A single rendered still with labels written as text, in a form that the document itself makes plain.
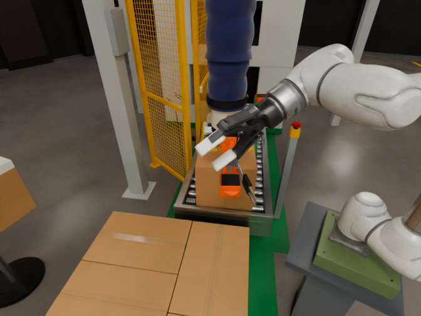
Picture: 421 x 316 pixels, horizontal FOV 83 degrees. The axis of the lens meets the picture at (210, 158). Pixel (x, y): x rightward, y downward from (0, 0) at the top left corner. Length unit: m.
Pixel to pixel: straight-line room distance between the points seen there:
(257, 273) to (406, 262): 1.21
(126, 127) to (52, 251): 1.26
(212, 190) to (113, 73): 1.25
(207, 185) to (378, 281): 1.01
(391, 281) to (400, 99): 1.02
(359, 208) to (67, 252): 2.25
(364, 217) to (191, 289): 0.93
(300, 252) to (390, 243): 0.42
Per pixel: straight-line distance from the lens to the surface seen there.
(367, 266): 1.40
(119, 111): 2.32
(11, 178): 1.95
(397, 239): 1.21
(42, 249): 2.71
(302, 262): 1.39
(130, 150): 2.49
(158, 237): 1.69
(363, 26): 4.28
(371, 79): 0.53
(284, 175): 2.20
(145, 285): 1.53
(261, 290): 2.12
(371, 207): 1.27
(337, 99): 0.55
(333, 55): 0.65
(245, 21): 1.21
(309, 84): 0.60
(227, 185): 0.87
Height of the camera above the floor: 1.86
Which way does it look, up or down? 34 degrees down
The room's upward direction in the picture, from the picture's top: straight up
